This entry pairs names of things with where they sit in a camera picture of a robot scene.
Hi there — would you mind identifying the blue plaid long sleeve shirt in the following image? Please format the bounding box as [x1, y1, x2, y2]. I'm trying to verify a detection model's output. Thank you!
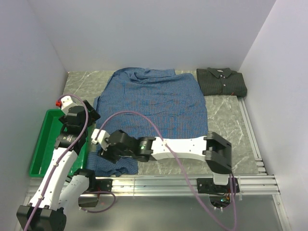
[86, 67, 209, 178]

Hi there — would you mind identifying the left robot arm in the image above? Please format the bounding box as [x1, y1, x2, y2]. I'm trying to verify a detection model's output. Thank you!
[16, 95, 100, 231]

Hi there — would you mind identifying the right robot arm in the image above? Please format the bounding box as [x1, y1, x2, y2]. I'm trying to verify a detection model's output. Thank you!
[91, 129, 232, 193]

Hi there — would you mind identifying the green plastic tray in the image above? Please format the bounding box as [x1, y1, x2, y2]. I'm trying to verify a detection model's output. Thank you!
[29, 109, 90, 178]

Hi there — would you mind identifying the folded dark striped shirt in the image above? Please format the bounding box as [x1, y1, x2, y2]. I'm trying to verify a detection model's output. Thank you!
[196, 68, 247, 97]

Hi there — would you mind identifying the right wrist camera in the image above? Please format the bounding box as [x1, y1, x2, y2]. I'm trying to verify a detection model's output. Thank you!
[91, 129, 110, 150]

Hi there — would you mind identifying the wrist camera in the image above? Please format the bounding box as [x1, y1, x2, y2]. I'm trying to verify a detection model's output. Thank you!
[91, 129, 110, 150]
[55, 96, 77, 115]

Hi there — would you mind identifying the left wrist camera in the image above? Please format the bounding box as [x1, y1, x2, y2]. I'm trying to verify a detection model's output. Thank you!
[55, 96, 77, 115]

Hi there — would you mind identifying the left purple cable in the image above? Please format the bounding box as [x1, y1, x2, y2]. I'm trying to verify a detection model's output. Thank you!
[23, 94, 116, 231]

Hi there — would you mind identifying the purple cable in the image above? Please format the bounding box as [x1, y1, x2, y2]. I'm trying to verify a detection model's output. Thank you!
[97, 110, 239, 231]
[23, 94, 116, 231]

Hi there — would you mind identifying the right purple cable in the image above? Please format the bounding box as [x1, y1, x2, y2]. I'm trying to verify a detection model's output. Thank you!
[97, 110, 239, 231]

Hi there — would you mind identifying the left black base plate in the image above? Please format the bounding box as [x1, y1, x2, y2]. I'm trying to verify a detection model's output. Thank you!
[88, 179, 113, 192]

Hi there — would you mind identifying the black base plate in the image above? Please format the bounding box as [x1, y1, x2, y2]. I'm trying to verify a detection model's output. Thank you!
[196, 178, 231, 195]
[88, 179, 113, 192]

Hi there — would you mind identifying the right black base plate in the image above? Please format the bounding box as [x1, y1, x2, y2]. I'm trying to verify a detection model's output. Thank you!
[196, 178, 231, 195]

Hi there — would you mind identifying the aluminium mounting rail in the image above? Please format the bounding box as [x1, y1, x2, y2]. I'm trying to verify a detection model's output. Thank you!
[26, 175, 281, 197]

